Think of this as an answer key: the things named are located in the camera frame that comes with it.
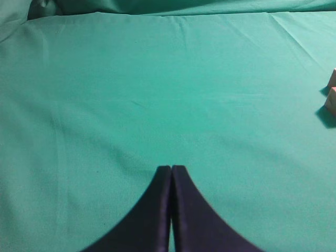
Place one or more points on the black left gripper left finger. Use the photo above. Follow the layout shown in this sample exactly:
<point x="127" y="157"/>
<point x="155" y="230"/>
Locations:
<point x="146" y="227"/>

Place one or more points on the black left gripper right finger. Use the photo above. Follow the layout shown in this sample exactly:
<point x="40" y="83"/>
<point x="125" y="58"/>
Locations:
<point x="196" y="226"/>

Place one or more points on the pink cube column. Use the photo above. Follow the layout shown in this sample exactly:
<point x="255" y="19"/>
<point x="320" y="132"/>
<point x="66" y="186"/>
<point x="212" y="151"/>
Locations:
<point x="332" y="80"/>
<point x="330" y="102"/>

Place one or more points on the green cloth backdrop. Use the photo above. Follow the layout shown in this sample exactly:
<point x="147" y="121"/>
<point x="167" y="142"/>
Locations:
<point x="15" y="13"/>

